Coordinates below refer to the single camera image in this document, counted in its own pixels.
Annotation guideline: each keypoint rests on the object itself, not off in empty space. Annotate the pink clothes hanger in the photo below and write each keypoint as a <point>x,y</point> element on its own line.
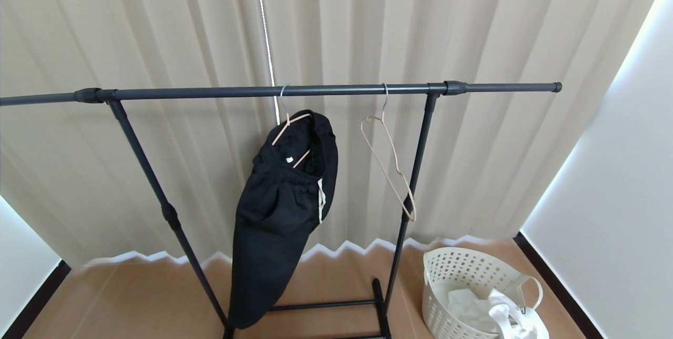
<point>279,133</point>
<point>410,212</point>

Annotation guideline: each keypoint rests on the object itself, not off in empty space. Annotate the black shorts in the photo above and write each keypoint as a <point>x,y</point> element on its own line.
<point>278,223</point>

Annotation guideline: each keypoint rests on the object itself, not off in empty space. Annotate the white printed t-shirt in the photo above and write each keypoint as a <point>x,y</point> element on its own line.
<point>473,302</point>

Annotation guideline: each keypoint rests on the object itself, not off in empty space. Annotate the black clothes rack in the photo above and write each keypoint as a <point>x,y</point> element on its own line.
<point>210,92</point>

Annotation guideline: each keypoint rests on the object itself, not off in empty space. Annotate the white laundry basket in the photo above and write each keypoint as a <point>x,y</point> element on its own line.
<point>447,276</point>

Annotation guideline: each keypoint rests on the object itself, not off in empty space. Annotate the beige curtain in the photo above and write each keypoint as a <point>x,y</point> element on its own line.
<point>473,23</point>

